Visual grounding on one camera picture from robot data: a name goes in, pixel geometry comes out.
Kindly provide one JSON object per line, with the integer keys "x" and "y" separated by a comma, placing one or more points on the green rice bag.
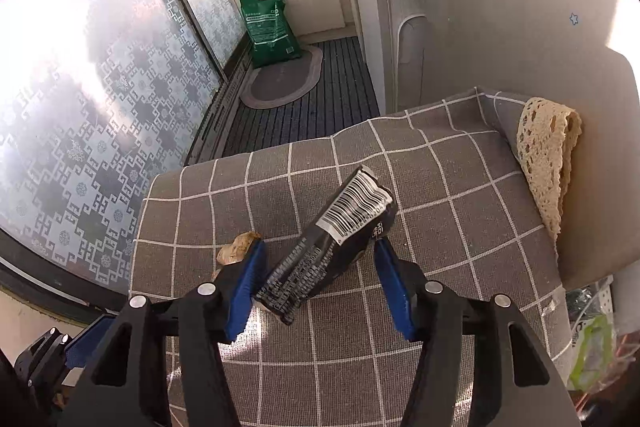
{"x": 270, "y": 29}

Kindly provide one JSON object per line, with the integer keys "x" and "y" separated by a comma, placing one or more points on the cream lace cloth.
{"x": 545, "y": 157}

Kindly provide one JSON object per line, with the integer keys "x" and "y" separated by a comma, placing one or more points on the white folded table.
{"x": 410, "y": 57}

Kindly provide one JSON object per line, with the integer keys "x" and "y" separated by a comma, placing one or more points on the tan scrap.
{"x": 235, "y": 249}

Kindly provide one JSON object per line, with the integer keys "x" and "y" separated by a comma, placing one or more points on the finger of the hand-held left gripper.
{"x": 82, "y": 347}

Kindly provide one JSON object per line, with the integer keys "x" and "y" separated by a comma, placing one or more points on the oval grey mat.
{"x": 282, "y": 79}

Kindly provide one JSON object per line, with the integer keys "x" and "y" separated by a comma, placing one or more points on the black snack packet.
{"x": 330, "y": 247}

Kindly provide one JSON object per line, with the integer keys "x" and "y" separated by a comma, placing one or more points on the green plastic packaging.
{"x": 592, "y": 352}

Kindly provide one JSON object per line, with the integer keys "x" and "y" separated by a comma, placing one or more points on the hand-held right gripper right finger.
{"x": 395, "y": 292}

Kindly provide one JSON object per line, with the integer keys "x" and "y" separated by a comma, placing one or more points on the white perforated basket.
{"x": 587, "y": 302}

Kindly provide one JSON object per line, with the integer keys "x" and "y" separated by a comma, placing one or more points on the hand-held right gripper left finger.
{"x": 247, "y": 292}

